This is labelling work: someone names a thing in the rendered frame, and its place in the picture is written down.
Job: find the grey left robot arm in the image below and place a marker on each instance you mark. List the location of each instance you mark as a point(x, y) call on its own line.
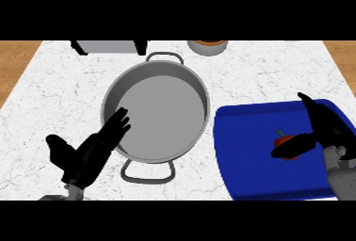
point(70, 193)

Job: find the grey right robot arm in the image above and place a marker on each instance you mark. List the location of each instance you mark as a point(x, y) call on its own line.
point(340, 175)

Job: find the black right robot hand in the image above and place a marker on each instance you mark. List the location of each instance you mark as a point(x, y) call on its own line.
point(327, 125)

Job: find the grey jar with brown top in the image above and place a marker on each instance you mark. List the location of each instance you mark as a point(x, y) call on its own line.
point(207, 47)

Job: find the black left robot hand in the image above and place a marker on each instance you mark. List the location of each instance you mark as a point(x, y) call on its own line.
point(87, 153)

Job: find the grey box appliance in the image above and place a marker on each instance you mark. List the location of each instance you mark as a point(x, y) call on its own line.
point(108, 46)

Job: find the grey metal pot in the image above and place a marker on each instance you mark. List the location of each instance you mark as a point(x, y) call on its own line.
point(155, 114)

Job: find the blue tray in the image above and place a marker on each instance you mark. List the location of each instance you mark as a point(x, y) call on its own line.
point(250, 150)

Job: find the red bell pepper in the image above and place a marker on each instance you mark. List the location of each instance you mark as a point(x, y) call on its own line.
point(281, 141)

